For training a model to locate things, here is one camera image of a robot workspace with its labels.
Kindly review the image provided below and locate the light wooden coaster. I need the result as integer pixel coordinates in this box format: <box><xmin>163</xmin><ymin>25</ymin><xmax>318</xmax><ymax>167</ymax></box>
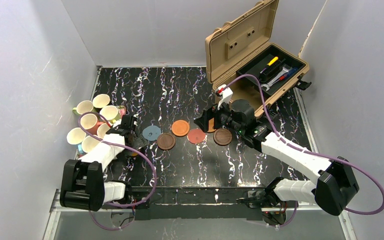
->
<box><xmin>207</xmin><ymin>118</ymin><xmax>216</xmax><ymax>133</ymax></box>

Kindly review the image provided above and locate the blue grey coaster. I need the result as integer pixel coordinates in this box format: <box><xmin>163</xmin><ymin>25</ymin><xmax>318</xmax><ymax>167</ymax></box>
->
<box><xmin>142</xmin><ymin>125</ymin><xmax>162</xmax><ymax>142</ymax></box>

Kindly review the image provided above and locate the dark walnut coaster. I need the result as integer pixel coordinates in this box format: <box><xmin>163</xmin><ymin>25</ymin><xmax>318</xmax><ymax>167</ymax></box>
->
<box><xmin>213</xmin><ymin>128</ymin><xmax>233</xmax><ymax>146</ymax></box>

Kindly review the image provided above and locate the red coaster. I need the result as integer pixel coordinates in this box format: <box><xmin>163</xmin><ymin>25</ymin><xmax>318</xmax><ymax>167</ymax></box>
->
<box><xmin>187</xmin><ymin>128</ymin><xmax>206</xmax><ymax>145</ymax></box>

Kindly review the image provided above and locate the dark brown coaster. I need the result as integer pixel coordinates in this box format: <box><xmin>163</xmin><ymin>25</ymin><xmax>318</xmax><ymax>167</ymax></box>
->
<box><xmin>157</xmin><ymin>133</ymin><xmax>176</xmax><ymax>151</ymax></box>

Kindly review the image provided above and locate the orange wooden coaster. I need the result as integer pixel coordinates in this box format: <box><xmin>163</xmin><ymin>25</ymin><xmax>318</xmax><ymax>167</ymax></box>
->
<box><xmin>171</xmin><ymin>120</ymin><xmax>190</xmax><ymax>137</ymax></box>

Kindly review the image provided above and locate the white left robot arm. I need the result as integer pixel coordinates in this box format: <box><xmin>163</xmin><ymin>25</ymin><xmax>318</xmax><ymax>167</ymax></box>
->
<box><xmin>59</xmin><ymin>114</ymin><xmax>145</xmax><ymax>212</ymax></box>

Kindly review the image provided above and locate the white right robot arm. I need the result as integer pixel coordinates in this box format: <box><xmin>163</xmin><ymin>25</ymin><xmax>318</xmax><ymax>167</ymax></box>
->
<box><xmin>194</xmin><ymin>99</ymin><xmax>360</xmax><ymax>216</ymax></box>

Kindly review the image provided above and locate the yellow mug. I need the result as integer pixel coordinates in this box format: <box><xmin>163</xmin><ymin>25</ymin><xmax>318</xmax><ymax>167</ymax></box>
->
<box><xmin>99</xmin><ymin>105</ymin><xmax>122</xmax><ymax>124</ymax></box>

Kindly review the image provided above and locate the peach mug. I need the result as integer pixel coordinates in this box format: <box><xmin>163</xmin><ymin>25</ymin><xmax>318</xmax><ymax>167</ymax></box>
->
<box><xmin>97</xmin><ymin>123</ymin><xmax>111</xmax><ymax>139</ymax></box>

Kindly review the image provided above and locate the floral tray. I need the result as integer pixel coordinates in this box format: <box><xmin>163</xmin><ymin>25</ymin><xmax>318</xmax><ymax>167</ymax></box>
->
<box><xmin>84</xmin><ymin>106</ymin><xmax>126</xmax><ymax>135</ymax></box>

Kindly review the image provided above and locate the olive mug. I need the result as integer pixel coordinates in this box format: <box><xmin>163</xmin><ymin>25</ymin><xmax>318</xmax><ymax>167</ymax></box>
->
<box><xmin>92</xmin><ymin>94</ymin><xmax>111</xmax><ymax>110</ymax></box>

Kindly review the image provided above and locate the pink mug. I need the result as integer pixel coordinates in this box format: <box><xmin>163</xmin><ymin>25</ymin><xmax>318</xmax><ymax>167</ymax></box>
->
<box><xmin>80</xmin><ymin>113</ymin><xmax>102</xmax><ymax>135</ymax></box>

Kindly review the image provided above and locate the green mug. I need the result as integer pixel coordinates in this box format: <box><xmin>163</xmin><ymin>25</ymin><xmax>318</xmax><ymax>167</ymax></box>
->
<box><xmin>72</xmin><ymin>100</ymin><xmax>97</xmax><ymax>116</ymax></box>

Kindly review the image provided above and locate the blue mug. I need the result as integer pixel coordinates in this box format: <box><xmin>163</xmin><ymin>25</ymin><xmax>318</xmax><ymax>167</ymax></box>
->
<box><xmin>66</xmin><ymin>127</ymin><xmax>87</xmax><ymax>154</ymax></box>

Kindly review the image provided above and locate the red blue screwdriver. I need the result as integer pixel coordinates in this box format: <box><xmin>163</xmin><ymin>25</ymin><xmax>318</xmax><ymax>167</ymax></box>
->
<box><xmin>277</xmin><ymin>67</ymin><xmax>298</xmax><ymax>81</ymax></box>

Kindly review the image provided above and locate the black toolbox tray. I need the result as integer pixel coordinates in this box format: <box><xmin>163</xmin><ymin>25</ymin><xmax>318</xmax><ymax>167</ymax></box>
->
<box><xmin>236</xmin><ymin>44</ymin><xmax>308</xmax><ymax>99</ymax></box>

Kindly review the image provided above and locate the tan plastic toolbox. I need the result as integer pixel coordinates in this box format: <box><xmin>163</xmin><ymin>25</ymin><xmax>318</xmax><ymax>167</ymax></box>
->
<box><xmin>205</xmin><ymin>0</ymin><xmax>311</xmax><ymax>118</ymax></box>

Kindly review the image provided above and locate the silver wrench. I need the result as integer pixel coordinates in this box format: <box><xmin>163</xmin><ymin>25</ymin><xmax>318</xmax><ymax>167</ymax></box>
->
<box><xmin>261</xmin><ymin>66</ymin><xmax>292</xmax><ymax>91</ymax></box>

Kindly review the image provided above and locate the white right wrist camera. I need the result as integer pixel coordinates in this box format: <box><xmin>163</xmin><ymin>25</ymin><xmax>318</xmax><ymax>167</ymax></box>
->
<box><xmin>215</xmin><ymin>84</ymin><xmax>233</xmax><ymax>110</ymax></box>

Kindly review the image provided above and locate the yellow handled screwdriver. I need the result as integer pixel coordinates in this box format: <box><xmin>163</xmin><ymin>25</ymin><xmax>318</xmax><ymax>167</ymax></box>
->
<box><xmin>260</xmin><ymin>56</ymin><xmax>279</xmax><ymax>74</ymax></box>

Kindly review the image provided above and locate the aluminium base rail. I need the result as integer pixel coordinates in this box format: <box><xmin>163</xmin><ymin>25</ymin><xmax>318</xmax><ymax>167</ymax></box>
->
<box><xmin>43</xmin><ymin>187</ymin><xmax>356</xmax><ymax>240</ymax></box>

